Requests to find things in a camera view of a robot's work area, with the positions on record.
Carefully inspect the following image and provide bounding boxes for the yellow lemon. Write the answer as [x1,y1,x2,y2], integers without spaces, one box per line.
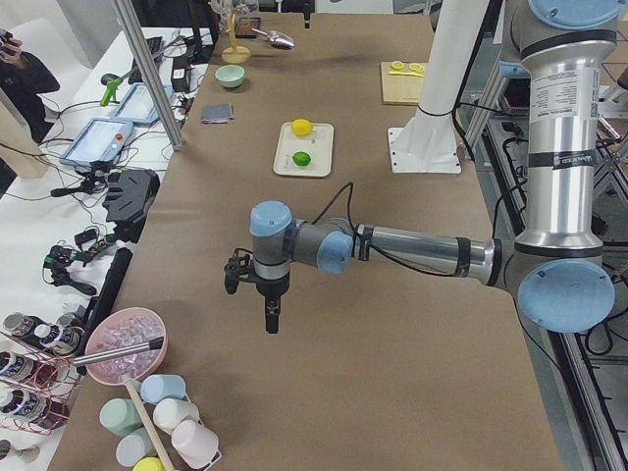
[290,119,313,137]

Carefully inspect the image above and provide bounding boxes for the green lime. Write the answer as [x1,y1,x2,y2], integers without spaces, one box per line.
[291,151,312,168]

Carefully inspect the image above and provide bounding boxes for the cream plastic tray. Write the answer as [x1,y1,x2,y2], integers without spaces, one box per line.
[273,122,335,178]

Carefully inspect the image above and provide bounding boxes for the metal scoop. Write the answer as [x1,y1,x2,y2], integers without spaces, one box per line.
[253,28,295,50]

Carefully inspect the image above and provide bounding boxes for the wooden mug tree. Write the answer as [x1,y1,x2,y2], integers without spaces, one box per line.
[222,14,251,65]

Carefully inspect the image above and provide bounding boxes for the mint green bowl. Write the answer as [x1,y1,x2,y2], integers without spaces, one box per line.
[214,65,245,88]

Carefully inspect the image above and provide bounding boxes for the wooden cutting board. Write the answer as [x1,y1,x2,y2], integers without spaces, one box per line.
[380,61,428,106]

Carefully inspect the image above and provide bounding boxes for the lemon slice right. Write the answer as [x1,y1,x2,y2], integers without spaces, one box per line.
[409,63,424,73]

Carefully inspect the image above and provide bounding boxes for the metal tongs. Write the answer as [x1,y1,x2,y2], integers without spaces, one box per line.
[71,337,166,367]

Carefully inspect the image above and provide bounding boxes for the black power adapter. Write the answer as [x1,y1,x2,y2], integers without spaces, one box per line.
[171,55,191,93]

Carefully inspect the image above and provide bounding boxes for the blue cup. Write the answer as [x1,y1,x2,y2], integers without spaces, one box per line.
[140,374,186,405]

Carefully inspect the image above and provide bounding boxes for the pink bowl with ice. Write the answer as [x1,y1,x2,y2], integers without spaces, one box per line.
[84,307,168,386]

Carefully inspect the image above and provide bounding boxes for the white cup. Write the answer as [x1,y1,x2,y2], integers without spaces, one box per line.
[152,398,200,435]

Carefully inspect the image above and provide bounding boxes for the pink cup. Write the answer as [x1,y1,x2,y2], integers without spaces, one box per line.
[171,419,222,470]

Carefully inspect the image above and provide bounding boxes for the wooden cup rack pole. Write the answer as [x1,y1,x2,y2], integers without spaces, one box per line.
[123,376,175,471]

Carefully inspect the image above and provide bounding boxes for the green cup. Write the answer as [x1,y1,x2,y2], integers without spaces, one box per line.
[99,397,143,438]

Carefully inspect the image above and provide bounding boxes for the far teach pendant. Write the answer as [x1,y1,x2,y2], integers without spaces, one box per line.
[113,82,159,126]

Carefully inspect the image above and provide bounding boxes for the teach pendant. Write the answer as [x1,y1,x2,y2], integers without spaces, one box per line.
[113,82,159,126]
[59,118,134,168]

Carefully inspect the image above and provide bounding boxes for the yellow cup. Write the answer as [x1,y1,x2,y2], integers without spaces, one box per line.
[132,456,165,471]

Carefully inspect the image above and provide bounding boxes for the grey cup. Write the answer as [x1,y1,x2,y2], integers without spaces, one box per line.
[116,428,157,467]

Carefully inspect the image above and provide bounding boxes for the near teach pendant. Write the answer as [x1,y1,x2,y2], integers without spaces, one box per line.
[59,118,134,168]

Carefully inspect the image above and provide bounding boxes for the person in dark jacket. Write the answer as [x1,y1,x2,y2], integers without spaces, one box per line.
[1,29,61,143]

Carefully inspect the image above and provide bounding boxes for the aluminium frame post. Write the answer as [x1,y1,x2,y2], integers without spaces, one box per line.
[112,0,183,151]

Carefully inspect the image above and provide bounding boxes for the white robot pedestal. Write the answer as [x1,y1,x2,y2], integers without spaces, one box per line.
[389,0,489,174]

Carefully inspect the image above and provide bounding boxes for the black plastic bracket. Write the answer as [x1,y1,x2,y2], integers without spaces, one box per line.
[102,169,160,224]

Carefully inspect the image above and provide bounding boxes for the copper wire bottle rack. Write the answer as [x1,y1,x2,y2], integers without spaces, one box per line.
[1,312,83,435]

